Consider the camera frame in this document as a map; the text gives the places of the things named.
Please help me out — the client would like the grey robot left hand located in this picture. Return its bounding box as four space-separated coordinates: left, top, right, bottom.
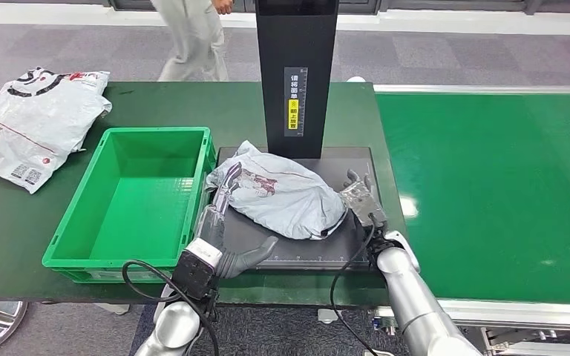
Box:
195 162 279 280

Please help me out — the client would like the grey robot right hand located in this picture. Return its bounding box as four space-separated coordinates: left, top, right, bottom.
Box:
342 168 377 193

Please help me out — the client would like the grey parcel bag red print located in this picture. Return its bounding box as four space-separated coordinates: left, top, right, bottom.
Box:
205 140 350 242

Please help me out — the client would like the black inbound scanner machine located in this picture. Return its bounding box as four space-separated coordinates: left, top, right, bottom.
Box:
206 0 389 274

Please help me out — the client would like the white parcel bag black print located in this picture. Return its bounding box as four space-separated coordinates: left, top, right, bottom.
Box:
0 67 113 195

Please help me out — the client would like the green plastic crate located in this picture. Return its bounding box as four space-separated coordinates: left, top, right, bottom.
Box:
42 126 217 285

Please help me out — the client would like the black yellow label sticker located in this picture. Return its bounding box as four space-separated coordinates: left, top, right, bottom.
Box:
283 66 309 137

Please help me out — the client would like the person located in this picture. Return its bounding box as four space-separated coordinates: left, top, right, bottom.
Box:
149 0 235 83

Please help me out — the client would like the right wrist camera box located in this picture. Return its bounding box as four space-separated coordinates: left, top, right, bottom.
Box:
338 179 388 229

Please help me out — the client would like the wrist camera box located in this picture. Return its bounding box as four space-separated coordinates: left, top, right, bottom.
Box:
171 239 223 300
338 179 388 229

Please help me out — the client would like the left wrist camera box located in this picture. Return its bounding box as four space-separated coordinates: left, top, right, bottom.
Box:
171 239 223 300

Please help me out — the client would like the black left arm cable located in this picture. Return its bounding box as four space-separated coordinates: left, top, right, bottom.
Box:
121 260 220 356

